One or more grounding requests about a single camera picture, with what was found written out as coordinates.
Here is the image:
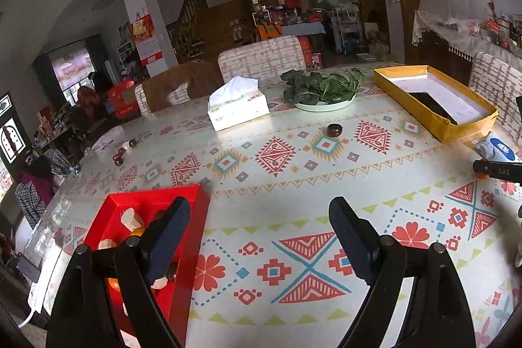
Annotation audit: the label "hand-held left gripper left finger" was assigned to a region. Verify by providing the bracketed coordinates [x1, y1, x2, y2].
[45, 196, 192, 348]

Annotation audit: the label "arched window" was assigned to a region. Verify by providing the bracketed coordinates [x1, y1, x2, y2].
[0, 91, 25, 165]

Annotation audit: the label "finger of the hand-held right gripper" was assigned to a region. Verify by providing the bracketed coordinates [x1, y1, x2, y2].
[473, 159, 522, 183]

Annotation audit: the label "chair with checked cover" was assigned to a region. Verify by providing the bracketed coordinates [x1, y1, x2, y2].
[469, 52, 522, 145]
[217, 36, 307, 84]

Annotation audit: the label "magenta and plaid clothing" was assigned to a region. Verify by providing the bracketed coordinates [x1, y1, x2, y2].
[14, 156, 58, 228]

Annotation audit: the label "red tray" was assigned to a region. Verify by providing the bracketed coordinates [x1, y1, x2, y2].
[84, 184, 210, 348]

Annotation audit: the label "sideboard with lace cloth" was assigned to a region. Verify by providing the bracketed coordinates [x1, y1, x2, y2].
[412, 0, 522, 75]

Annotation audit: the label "black flat object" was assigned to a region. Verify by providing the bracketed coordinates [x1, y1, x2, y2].
[408, 91, 459, 124]

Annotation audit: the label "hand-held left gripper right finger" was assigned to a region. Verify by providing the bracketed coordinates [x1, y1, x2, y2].
[328, 196, 478, 348]

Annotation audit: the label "white tissue box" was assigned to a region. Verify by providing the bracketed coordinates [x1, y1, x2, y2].
[207, 77, 271, 132]

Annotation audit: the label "red wall calendar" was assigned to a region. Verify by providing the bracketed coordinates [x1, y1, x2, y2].
[130, 11, 163, 66]

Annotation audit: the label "yellow cardboard box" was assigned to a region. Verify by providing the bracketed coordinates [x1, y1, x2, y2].
[373, 65, 499, 144]

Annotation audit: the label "clear plastic bag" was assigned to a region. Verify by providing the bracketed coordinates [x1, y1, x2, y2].
[92, 127, 125, 153]

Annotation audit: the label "white paper sheet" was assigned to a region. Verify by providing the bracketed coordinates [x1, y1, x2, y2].
[385, 73, 492, 124]

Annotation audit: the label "white plate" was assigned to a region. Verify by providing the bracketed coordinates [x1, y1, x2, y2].
[294, 93, 357, 112]

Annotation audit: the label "television screen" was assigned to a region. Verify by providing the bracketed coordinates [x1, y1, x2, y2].
[49, 46, 96, 96]

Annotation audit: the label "green leafy vegetables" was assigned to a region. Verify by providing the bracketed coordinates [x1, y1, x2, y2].
[280, 68, 365, 105]

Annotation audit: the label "brown chair with cover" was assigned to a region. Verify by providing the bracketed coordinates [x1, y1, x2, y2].
[134, 60, 225, 116]

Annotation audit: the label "blue and white packet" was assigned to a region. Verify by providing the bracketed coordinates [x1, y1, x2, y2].
[475, 133, 522, 163]

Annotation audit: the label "red cardboard box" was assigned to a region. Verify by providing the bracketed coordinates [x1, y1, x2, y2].
[107, 81, 139, 119]

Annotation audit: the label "white wire rack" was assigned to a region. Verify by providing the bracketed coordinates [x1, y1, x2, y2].
[331, 6, 365, 55]

